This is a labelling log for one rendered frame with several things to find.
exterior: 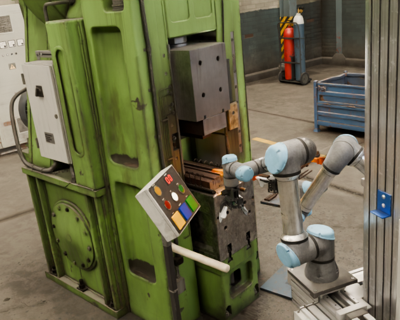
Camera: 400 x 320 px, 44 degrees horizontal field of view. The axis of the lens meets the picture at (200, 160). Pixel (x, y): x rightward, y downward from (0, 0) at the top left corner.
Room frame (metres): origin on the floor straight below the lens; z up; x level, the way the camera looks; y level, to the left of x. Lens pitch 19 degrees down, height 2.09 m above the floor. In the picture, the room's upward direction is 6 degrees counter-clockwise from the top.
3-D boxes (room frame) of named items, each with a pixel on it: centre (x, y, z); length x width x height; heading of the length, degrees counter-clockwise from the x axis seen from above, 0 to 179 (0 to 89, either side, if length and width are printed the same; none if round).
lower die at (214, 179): (2.99, 0.04, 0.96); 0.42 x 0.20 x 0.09; 45
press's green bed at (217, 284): (3.03, 0.01, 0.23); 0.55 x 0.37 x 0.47; 45
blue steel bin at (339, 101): (6.48, -2.29, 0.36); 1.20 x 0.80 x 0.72; 39
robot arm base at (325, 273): (1.93, -0.49, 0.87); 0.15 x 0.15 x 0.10
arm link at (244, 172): (2.24, -0.21, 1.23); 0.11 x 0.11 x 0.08; 27
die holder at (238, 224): (3.03, 0.01, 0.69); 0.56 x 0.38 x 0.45; 45
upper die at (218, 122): (2.99, 0.04, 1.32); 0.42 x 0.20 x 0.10; 45
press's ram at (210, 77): (3.02, 0.01, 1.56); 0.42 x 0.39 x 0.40; 45
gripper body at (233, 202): (2.31, -0.15, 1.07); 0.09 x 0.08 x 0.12; 19
